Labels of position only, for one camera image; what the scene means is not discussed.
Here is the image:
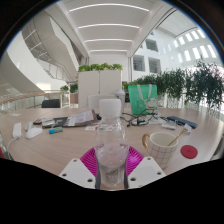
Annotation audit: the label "clear plastic water bottle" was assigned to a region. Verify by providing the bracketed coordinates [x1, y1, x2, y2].
[94, 98, 130, 191]

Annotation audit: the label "blue marker pen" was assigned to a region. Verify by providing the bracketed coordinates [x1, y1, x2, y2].
[48, 126, 64, 135]

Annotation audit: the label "white power strip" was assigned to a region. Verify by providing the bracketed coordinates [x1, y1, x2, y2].
[12, 122, 23, 139]

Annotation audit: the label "white cabinet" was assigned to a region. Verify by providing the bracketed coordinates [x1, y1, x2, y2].
[77, 69, 123, 108]

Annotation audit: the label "green tote bag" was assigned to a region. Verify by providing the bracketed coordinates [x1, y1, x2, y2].
[127, 83, 159, 116]

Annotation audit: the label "colourful sticker sheet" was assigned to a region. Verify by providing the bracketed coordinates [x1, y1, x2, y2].
[84, 122, 116, 132]

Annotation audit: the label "white power cord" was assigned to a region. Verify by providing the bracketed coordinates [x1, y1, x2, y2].
[5, 135, 18, 151]

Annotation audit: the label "clear plastic jug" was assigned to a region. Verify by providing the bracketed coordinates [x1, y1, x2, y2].
[113, 88, 127, 114]

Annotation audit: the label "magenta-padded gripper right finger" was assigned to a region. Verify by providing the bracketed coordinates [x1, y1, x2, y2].
[123, 145, 167, 190]

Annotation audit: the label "gold spoon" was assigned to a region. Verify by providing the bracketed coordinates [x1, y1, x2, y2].
[167, 127, 188, 147]

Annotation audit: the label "black chair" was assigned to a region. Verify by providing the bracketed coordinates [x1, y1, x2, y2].
[41, 98, 62, 109]

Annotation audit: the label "white gold-grid mug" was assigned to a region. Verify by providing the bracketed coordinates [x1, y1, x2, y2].
[141, 131, 179, 170]

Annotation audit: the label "row of green hedge plants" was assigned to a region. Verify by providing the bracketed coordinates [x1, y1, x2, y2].
[124, 59, 224, 111]

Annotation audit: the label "green plants on cabinet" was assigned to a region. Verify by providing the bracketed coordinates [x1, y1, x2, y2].
[77, 62, 124, 73]

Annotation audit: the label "brown planter with green plants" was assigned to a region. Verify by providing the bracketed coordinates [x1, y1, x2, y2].
[59, 83, 80, 105]

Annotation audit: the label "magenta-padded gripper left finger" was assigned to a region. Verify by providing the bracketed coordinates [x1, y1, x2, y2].
[59, 147, 102, 190]

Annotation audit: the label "small pale green device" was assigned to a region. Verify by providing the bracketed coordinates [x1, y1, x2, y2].
[24, 121, 34, 132]

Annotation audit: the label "flat round red coaster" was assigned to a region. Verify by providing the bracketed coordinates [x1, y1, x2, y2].
[180, 144, 199, 160]

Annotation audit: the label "small white box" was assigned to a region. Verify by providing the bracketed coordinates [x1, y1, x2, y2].
[161, 121, 178, 131]

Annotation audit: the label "white computer mouse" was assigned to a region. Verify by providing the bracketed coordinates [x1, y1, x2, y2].
[25, 126, 44, 140]

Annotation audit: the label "black cable tangle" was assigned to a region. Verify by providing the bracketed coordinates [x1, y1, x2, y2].
[121, 111, 158, 128]

